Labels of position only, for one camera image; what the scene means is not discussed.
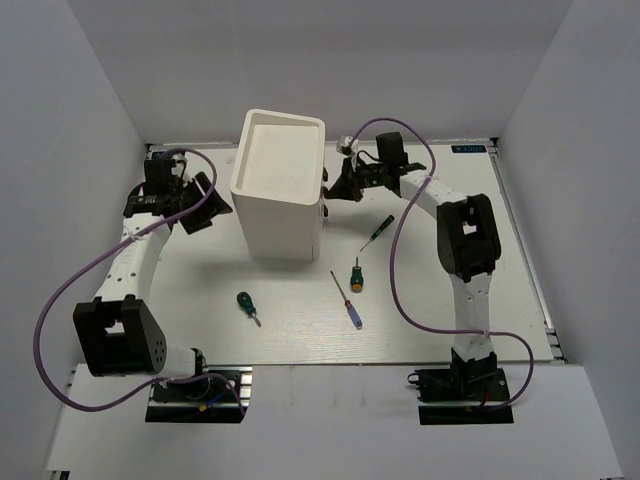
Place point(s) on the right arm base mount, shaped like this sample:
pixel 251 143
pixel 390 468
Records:
pixel 441 404

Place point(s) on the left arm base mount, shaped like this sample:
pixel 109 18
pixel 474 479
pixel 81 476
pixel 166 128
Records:
pixel 207 401

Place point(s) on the thin green precision screwdriver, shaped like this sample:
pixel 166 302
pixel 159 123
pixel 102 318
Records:
pixel 384 225

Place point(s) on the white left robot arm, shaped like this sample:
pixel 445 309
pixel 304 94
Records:
pixel 118 333

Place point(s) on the blue red long screwdriver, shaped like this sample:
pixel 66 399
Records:
pixel 351 311

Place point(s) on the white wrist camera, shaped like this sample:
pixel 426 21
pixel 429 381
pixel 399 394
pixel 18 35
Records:
pixel 175 160
pixel 347 145

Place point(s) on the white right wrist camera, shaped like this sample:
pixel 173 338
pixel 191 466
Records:
pixel 347 145

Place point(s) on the white drawer cabinet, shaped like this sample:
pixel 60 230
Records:
pixel 276 185

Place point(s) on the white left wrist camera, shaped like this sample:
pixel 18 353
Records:
pixel 175 160

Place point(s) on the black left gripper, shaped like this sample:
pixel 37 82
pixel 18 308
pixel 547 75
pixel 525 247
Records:
pixel 212 201

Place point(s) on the green orange stubby screwdriver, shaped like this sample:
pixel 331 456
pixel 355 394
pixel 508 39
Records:
pixel 356 279

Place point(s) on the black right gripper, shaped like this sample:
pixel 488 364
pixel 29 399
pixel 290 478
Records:
pixel 355 168

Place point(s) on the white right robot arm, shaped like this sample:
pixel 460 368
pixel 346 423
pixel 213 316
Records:
pixel 467 241

